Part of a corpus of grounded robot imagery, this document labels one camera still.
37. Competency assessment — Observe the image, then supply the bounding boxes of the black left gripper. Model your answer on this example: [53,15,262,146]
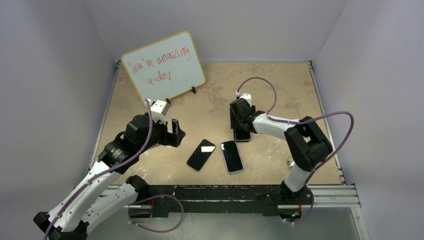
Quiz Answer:
[137,115,185,154]

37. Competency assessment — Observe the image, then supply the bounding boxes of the black phone case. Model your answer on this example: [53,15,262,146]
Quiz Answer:
[233,129,252,143]

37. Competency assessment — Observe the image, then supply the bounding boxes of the lavender phone case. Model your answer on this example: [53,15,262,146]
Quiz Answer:
[220,140,245,175]

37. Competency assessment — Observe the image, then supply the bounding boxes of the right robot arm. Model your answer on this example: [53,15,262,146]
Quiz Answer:
[229,97,333,204]

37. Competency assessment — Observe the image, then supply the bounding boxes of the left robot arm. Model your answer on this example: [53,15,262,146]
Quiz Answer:
[33,113,186,240]

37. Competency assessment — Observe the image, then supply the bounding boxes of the black phone with white sticker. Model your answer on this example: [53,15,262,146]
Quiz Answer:
[186,139,216,171]

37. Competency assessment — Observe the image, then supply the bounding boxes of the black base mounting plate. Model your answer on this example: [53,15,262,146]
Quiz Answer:
[135,184,313,219]

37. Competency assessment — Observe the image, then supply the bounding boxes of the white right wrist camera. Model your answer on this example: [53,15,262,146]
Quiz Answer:
[236,92,252,106]

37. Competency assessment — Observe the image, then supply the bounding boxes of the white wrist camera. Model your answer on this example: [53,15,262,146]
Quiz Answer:
[236,92,252,106]
[146,98,170,123]

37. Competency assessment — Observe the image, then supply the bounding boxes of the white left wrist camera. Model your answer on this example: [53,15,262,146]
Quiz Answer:
[146,98,170,123]

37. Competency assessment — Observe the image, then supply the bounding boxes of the white board with yellow frame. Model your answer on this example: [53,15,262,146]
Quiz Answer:
[120,31,206,101]

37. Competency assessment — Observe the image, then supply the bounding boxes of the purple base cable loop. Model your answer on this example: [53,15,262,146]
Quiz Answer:
[127,194,185,233]

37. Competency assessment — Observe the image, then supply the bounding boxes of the aluminium frame rail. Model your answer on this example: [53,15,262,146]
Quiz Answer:
[309,185,361,208]

